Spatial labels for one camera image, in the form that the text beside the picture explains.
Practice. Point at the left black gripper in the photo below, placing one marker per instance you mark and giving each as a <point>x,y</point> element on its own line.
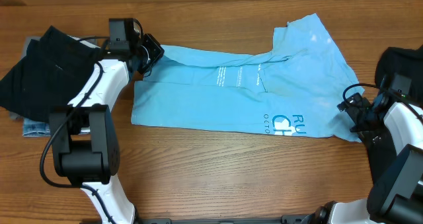
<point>157,50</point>

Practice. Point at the black t-shirt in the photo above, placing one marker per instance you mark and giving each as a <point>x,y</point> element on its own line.
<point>406,62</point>

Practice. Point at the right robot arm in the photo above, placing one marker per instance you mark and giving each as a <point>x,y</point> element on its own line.
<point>390,127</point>

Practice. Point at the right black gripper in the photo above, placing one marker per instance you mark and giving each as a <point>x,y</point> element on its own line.
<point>350,106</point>

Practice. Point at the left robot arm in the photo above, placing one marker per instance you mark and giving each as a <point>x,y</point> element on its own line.
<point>83,151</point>

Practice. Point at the folded blue jeans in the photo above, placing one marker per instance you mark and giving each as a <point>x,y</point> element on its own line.
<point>32,128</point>

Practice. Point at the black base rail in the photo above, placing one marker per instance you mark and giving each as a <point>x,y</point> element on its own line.
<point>231,220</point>

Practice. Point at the folded black pants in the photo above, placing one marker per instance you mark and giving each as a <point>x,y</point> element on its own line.
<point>54,70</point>

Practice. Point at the light blue t-shirt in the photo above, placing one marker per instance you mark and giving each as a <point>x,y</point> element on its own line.
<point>292,90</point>

